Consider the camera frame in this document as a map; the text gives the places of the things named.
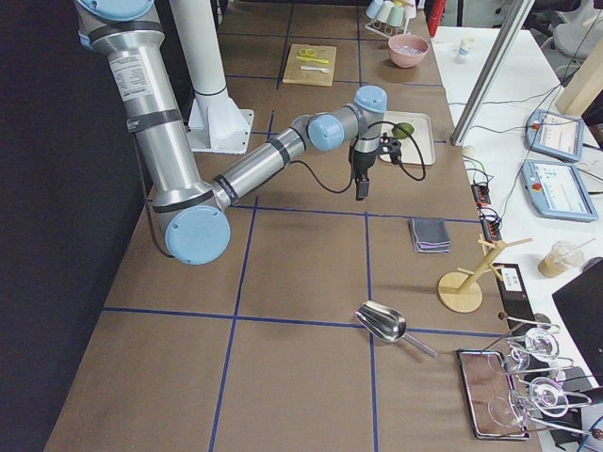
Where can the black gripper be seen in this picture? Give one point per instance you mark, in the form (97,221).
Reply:
(363,163)

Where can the white plastic spoon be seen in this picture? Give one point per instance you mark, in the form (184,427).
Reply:
(315,69)

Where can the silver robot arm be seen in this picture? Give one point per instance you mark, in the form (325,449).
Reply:
(191,211)

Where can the pink bowl with ice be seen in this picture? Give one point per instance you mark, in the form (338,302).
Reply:
(407,50)

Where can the green lime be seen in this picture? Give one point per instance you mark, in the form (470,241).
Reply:
(402,130)

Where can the grey folded cloth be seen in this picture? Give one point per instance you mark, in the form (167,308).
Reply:
(429,235)

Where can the cream rabbit tray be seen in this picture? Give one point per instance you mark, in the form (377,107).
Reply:
(422,135)

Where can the bamboo cutting board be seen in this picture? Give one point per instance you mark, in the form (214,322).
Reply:
(293,74)

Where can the metal scoop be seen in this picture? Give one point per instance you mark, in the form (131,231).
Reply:
(388,325)

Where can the yellow plastic knife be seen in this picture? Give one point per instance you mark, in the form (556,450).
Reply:
(313,59)

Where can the wooden mug tree stand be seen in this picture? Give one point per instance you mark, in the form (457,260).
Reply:
(459,290)

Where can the cup rack with cups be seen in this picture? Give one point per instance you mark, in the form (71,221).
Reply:
(390,18)

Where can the white paper cup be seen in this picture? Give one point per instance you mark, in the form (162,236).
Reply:
(465,49)

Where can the lower teach pendant tablet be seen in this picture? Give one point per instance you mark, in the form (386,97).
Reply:
(556,191)

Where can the teach pendant tablet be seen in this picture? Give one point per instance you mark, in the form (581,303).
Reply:
(556,135)
(556,191)

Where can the upper teach pendant tablet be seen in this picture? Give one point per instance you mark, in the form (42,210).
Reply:
(556,135)

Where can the iced coffee cup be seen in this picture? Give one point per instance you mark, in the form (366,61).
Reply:
(562,256)

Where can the chrome tray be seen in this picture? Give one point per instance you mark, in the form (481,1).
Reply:
(483,379)

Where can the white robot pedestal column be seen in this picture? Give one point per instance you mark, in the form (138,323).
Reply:
(216,124)

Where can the aluminium frame post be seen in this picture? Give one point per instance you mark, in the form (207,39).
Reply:
(500,49)

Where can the wire glass holder rack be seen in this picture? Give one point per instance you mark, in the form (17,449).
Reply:
(526,356)

